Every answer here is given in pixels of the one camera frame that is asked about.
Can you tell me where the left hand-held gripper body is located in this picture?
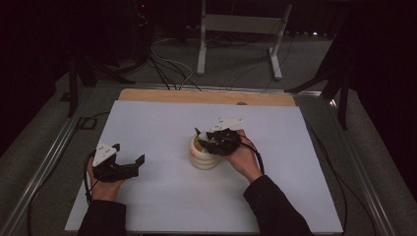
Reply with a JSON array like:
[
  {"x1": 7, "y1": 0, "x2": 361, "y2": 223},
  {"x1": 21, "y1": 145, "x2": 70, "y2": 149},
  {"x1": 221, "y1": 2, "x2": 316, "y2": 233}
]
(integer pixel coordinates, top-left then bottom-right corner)
[{"x1": 91, "y1": 141, "x2": 140, "y2": 184}]

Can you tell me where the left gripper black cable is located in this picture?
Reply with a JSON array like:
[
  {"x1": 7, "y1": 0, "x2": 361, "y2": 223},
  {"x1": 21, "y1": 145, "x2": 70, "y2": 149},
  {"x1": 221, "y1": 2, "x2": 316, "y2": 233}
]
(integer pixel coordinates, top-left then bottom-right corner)
[{"x1": 28, "y1": 148, "x2": 97, "y2": 236}]

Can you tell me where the white metal stand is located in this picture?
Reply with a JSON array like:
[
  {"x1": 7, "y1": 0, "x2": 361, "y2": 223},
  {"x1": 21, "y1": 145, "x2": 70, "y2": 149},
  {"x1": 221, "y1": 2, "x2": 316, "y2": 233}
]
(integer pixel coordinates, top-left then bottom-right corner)
[{"x1": 196, "y1": 0, "x2": 293, "y2": 81}]

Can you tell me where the black cable beside table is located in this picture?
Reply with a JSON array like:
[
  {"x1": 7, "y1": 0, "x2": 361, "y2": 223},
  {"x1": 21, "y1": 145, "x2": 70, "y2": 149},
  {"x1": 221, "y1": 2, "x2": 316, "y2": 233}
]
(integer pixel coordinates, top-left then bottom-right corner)
[{"x1": 304, "y1": 120, "x2": 378, "y2": 236}]

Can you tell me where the metal floor rail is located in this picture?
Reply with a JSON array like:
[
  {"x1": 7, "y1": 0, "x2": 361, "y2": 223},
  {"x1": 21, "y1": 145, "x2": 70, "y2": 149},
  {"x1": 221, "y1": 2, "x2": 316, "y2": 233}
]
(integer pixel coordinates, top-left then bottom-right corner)
[
  {"x1": 328, "y1": 97, "x2": 398, "y2": 236},
  {"x1": 0, "y1": 88, "x2": 96, "y2": 236}
]

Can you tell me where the black stand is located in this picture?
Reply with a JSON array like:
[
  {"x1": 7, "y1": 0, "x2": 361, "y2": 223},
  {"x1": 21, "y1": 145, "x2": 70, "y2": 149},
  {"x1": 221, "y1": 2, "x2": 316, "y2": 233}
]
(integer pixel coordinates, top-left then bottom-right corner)
[
  {"x1": 284, "y1": 32, "x2": 353, "y2": 131},
  {"x1": 67, "y1": 55, "x2": 136, "y2": 118}
]

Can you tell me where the white table mat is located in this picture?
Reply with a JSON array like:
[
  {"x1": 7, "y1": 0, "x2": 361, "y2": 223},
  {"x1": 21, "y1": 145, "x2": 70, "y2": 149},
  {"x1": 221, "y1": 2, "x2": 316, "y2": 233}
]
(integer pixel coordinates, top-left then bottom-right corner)
[{"x1": 64, "y1": 99, "x2": 344, "y2": 234}]

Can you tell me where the person's left hand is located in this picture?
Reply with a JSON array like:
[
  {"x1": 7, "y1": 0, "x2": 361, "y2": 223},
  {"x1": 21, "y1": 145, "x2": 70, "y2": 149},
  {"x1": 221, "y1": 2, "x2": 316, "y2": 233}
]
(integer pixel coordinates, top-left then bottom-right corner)
[{"x1": 87, "y1": 159, "x2": 125, "y2": 202}]

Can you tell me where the person's right hand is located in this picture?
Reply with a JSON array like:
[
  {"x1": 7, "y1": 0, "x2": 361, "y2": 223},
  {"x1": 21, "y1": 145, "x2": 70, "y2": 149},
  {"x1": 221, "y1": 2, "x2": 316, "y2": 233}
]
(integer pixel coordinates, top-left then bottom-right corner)
[{"x1": 220, "y1": 129, "x2": 264, "y2": 184}]

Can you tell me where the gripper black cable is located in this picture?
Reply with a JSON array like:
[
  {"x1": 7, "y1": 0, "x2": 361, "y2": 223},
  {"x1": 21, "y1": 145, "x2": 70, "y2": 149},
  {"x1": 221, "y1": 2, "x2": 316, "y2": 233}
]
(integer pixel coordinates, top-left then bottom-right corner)
[
  {"x1": 28, "y1": 148, "x2": 97, "y2": 236},
  {"x1": 240, "y1": 134, "x2": 266, "y2": 175}
]

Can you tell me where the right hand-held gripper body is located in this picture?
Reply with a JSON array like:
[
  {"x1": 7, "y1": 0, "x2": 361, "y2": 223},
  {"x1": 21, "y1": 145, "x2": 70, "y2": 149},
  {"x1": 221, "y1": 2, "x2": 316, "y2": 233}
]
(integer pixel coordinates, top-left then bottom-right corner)
[{"x1": 208, "y1": 118, "x2": 244, "y2": 155}]

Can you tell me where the dark equipment rack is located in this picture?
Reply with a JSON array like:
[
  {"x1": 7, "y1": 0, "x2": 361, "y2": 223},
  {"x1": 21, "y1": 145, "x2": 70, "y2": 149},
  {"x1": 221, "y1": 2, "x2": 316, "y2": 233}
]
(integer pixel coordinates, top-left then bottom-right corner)
[{"x1": 131, "y1": 0, "x2": 152, "y2": 35}]

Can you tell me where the white floor cable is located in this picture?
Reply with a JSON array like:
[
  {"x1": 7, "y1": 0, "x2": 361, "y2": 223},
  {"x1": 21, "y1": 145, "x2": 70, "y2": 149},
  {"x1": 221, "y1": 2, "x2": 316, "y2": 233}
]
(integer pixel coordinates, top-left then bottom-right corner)
[{"x1": 149, "y1": 37, "x2": 195, "y2": 90}]

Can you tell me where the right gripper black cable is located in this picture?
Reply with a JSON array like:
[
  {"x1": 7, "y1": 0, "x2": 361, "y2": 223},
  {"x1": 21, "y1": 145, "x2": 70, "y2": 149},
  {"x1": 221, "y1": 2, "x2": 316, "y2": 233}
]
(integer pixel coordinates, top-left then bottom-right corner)
[{"x1": 240, "y1": 134, "x2": 266, "y2": 175}]

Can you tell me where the cream ribbed pen holder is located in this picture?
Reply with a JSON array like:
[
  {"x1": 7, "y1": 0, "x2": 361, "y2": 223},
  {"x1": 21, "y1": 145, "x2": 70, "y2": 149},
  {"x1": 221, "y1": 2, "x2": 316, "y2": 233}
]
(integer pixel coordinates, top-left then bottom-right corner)
[{"x1": 189, "y1": 133, "x2": 221, "y2": 170}]

